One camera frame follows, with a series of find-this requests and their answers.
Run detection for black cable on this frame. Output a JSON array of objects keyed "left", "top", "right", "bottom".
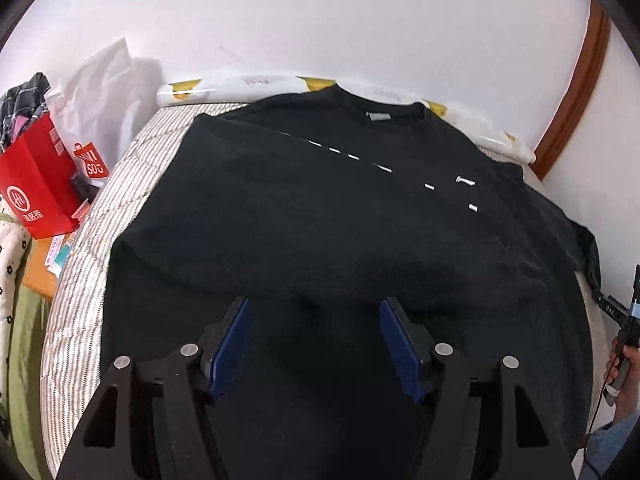
[{"left": 580, "top": 384, "right": 612, "bottom": 480}]

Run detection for red paper bag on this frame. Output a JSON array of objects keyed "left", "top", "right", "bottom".
[{"left": 0, "top": 112, "right": 93, "bottom": 240}]

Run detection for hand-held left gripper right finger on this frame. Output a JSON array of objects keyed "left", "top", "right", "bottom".
[{"left": 378, "top": 297, "right": 576, "bottom": 480}]

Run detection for wooden door frame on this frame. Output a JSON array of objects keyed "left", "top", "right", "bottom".
[{"left": 530, "top": 0, "right": 613, "bottom": 181}]

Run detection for wooden nightstand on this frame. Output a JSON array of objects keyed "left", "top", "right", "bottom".
[{"left": 22, "top": 199, "right": 93, "bottom": 303}]

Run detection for striped quilted mattress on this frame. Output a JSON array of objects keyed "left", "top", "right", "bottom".
[{"left": 40, "top": 102, "right": 608, "bottom": 480}]

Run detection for white floral cloth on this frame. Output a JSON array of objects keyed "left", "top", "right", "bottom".
[{"left": 0, "top": 212, "right": 33, "bottom": 361}]

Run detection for teal white packet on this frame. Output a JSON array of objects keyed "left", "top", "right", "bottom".
[{"left": 46, "top": 232, "right": 77, "bottom": 276}]

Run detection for white plastic bag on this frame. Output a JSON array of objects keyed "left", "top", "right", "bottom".
[{"left": 50, "top": 37, "right": 166, "bottom": 188}]

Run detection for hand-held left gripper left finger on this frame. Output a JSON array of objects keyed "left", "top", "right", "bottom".
[{"left": 55, "top": 296, "right": 253, "bottom": 480}]

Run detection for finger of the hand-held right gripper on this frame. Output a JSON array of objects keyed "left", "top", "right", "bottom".
[{"left": 592, "top": 287, "right": 629, "bottom": 320}]

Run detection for person's right forearm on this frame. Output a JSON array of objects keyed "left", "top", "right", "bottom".
[{"left": 612, "top": 360, "right": 640, "bottom": 431}]

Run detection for person's right hand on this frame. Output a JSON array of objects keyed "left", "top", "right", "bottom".
[{"left": 603, "top": 335, "right": 634, "bottom": 387}]

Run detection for black sweatshirt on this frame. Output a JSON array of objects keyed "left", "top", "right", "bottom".
[{"left": 100, "top": 84, "right": 601, "bottom": 480}]

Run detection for white and yellow pillow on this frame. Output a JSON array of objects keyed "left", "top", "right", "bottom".
[{"left": 157, "top": 75, "right": 538, "bottom": 163}]

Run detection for plaid cloth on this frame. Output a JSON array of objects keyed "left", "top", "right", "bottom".
[{"left": 0, "top": 72, "right": 53, "bottom": 153}]

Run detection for person's blue jeans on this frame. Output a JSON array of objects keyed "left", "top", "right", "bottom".
[{"left": 577, "top": 417, "right": 640, "bottom": 480}]

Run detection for green cloth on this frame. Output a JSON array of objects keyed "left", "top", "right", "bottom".
[{"left": 0, "top": 285, "right": 56, "bottom": 480}]

